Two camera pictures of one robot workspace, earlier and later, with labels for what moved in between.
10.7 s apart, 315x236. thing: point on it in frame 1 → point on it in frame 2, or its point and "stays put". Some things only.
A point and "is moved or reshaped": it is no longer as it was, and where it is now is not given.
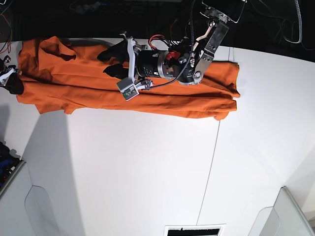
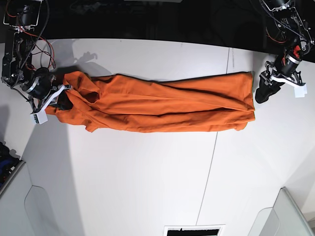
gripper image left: [9, 76] → [37, 87]
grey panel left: [25, 209] stays put
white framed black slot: [203, 230] stays put
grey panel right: [286, 218] stays put
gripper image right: [144, 66] → [283, 70]
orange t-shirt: [55, 74] is moved or reshaped
